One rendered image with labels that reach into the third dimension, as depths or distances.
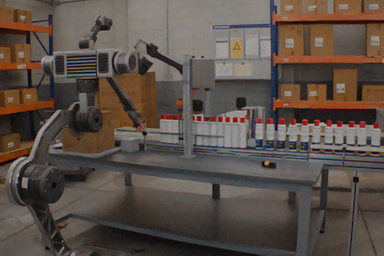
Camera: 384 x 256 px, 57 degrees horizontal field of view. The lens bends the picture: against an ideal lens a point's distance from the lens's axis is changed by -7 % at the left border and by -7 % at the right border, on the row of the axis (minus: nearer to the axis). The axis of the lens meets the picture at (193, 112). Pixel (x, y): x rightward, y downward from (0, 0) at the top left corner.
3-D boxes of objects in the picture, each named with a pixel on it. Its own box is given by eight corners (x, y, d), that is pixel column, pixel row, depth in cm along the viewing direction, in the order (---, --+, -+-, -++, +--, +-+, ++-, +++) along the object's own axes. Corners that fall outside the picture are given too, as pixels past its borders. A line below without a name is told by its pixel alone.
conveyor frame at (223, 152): (310, 157, 241) (310, 150, 240) (308, 161, 231) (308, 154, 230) (103, 141, 310) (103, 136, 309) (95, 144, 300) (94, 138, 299)
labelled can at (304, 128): (308, 151, 238) (309, 119, 236) (307, 152, 233) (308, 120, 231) (300, 150, 240) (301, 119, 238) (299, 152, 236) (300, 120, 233)
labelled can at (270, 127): (274, 149, 247) (275, 118, 245) (273, 150, 243) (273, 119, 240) (267, 148, 250) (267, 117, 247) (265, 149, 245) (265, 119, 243)
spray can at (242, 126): (247, 147, 255) (247, 117, 253) (245, 148, 251) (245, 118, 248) (240, 147, 258) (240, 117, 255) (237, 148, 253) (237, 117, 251)
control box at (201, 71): (214, 87, 253) (214, 58, 251) (193, 88, 244) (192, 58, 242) (206, 86, 262) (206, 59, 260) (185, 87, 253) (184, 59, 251)
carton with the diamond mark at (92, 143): (114, 147, 276) (113, 110, 274) (96, 154, 254) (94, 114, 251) (82, 145, 287) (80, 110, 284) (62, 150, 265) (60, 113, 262)
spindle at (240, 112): (247, 130, 319) (247, 96, 315) (244, 132, 311) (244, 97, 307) (237, 130, 322) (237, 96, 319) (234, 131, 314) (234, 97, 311)
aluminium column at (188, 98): (193, 155, 256) (191, 55, 249) (190, 156, 252) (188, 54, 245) (186, 154, 258) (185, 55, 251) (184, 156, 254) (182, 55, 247)
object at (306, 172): (334, 140, 309) (334, 137, 308) (316, 184, 190) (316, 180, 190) (124, 128, 396) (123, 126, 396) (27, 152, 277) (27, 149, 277)
